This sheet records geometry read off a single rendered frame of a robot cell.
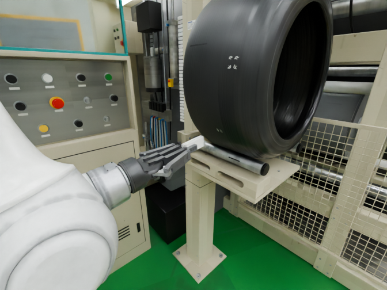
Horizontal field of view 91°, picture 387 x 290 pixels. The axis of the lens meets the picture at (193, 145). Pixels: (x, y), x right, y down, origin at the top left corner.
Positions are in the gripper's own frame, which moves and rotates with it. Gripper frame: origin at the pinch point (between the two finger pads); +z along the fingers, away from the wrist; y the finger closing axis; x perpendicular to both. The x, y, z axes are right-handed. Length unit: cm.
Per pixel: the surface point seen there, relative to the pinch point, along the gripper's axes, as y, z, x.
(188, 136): 23.3, 16.3, 9.5
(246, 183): -7.3, 15.1, 18.6
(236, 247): 19, 44, 108
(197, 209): 28, 20, 58
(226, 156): 3.6, 18.0, 13.5
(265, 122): -12.0, 16.2, -3.8
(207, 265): 23, 18, 104
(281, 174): -9.1, 37.6, 26.1
